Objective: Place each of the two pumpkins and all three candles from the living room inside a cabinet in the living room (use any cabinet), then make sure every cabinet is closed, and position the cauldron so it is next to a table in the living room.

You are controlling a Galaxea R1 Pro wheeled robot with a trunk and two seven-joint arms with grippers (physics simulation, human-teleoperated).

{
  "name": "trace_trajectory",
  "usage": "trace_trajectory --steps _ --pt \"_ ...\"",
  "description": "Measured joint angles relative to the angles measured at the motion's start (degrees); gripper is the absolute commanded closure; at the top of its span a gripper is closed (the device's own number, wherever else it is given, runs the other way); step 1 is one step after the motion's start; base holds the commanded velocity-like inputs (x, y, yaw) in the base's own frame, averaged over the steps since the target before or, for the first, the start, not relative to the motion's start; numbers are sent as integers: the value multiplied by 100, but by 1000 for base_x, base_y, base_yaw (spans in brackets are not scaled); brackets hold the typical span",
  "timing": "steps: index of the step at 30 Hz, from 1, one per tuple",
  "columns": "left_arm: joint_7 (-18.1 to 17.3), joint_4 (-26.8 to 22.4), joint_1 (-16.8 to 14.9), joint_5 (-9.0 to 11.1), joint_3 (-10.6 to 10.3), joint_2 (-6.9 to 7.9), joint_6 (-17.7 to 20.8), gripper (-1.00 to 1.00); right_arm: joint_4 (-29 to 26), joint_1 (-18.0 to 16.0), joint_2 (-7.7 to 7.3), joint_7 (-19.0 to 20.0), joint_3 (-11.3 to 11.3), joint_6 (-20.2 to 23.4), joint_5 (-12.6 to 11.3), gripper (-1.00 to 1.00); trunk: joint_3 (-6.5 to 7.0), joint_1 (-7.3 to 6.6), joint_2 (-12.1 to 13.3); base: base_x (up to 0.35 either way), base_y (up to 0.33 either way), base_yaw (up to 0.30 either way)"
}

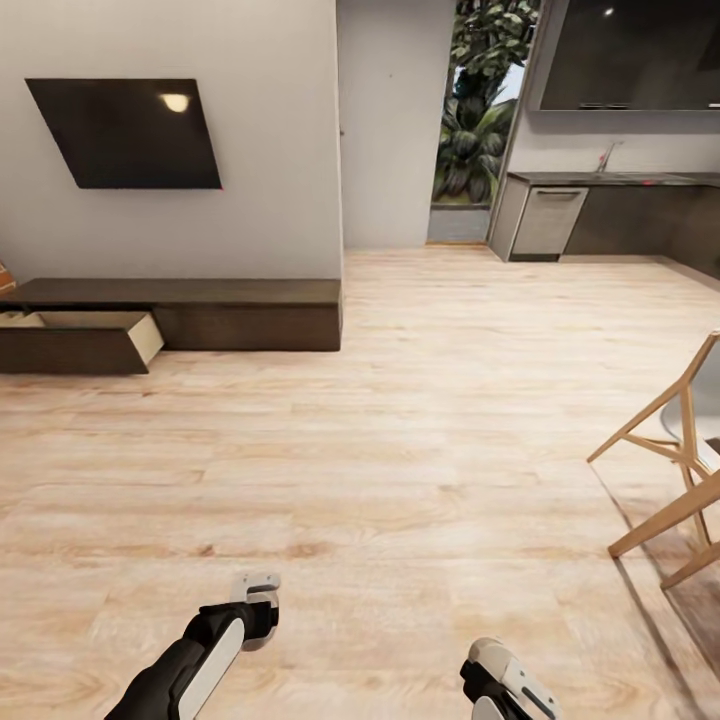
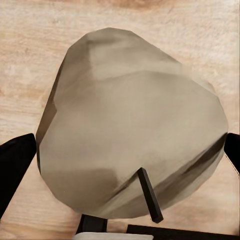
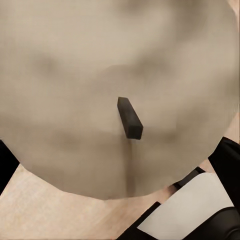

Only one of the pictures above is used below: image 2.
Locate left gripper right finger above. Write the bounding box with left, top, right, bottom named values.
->
left=224, top=132, right=240, bottom=173

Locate pillar candle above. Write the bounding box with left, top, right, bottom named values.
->
left=35, top=27, right=229, bottom=224

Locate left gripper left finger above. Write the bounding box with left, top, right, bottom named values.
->
left=0, top=133, right=37, bottom=219

